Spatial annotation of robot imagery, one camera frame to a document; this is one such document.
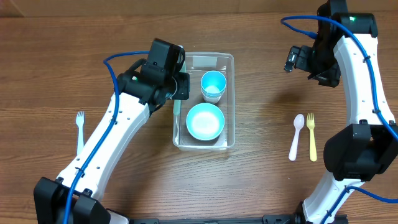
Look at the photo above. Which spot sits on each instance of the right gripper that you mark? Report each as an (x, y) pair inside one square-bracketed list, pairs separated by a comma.
[(329, 77)]

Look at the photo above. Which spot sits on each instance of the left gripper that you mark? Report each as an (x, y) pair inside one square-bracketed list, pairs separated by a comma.
[(182, 89)]

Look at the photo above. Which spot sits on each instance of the light blue plastic fork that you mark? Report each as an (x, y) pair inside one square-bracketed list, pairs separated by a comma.
[(177, 103)]

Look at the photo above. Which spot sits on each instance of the green cup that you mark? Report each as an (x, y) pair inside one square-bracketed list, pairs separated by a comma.
[(211, 95)]

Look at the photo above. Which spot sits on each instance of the blue cup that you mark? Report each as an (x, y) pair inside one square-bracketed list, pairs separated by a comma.
[(213, 81)]

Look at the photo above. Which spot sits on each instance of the pink cup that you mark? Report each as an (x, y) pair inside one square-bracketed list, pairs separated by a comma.
[(213, 100)]

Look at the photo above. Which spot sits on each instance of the light blue bowl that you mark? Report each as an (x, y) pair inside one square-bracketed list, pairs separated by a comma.
[(205, 121)]

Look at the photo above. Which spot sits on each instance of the yellow plastic fork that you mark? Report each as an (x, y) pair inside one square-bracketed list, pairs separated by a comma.
[(312, 145)]

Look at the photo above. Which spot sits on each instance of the pink plastic spoon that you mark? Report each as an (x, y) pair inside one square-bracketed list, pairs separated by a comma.
[(298, 125)]

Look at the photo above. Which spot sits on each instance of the white plastic fork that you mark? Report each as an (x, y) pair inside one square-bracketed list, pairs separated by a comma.
[(80, 120)]

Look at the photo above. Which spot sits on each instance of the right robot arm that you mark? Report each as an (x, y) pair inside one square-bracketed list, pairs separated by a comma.
[(345, 51)]

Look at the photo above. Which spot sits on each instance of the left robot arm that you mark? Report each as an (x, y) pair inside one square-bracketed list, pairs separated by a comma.
[(75, 195)]

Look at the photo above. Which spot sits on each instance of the clear plastic container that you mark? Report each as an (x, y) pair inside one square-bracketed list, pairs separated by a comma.
[(197, 64)]

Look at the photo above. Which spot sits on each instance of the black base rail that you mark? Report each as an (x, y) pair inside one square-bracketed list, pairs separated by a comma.
[(217, 221)]

